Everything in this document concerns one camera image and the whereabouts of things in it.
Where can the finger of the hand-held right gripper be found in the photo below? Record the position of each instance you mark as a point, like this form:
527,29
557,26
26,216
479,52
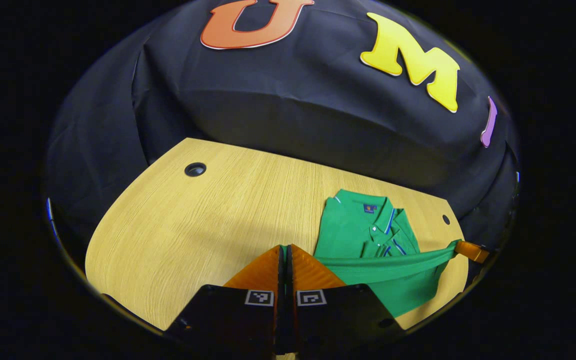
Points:
473,251

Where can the black table grommet hole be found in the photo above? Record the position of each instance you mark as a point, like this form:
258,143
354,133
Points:
446,219
195,169

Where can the green T-shirt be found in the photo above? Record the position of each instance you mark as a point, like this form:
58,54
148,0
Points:
358,230

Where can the black backdrop cloth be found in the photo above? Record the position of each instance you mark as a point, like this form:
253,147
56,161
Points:
293,110

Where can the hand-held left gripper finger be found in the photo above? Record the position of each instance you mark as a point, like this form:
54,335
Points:
289,280
281,280

